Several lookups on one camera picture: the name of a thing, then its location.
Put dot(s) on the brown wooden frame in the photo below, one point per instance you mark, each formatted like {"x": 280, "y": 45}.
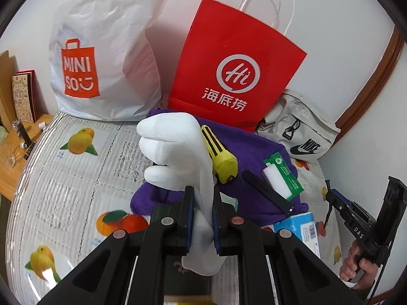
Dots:
{"x": 375, "y": 82}

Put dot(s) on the purple towel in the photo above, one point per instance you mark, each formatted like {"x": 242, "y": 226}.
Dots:
{"x": 248, "y": 146}

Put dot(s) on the grey sports bag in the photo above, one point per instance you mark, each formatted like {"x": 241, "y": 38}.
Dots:
{"x": 311, "y": 127}

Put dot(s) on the fruit-print bed sheet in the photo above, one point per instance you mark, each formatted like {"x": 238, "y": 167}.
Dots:
{"x": 63, "y": 181}

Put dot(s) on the patterned book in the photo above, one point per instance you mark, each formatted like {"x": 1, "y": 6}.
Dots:
{"x": 24, "y": 97}

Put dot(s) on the wooden nightstand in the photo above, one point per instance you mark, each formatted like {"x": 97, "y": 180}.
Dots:
{"x": 12, "y": 178}

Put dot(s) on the person's right forearm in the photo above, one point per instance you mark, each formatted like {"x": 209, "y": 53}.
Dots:
{"x": 375, "y": 292}

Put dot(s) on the clear drinking glass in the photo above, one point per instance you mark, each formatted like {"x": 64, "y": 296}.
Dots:
{"x": 8, "y": 159}

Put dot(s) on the dark green tissue packet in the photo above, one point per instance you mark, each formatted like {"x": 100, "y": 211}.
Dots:
{"x": 283, "y": 171}

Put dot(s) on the blue tissue pack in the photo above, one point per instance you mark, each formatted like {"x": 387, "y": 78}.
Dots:
{"x": 295, "y": 225}

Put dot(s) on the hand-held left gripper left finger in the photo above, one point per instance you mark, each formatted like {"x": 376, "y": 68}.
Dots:
{"x": 189, "y": 219}

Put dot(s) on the black slim bottle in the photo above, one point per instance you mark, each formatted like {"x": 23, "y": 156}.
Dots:
{"x": 23, "y": 136}

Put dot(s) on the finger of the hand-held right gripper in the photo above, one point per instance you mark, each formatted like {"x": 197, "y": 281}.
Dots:
{"x": 353, "y": 216}

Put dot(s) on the white glove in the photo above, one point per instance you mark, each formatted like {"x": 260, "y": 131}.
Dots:
{"x": 178, "y": 143}

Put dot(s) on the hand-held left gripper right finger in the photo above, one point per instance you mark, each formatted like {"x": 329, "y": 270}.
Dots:
{"x": 217, "y": 219}

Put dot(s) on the person's right hand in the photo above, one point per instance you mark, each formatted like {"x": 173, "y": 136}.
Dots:
{"x": 348, "y": 267}

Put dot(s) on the white plastic shopping bag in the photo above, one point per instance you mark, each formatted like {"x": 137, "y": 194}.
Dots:
{"x": 111, "y": 38}

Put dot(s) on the small white bottle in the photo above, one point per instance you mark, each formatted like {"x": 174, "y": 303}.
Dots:
{"x": 41, "y": 125}

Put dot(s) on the red paper bag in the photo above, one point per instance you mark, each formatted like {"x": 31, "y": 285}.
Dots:
{"x": 235, "y": 38}

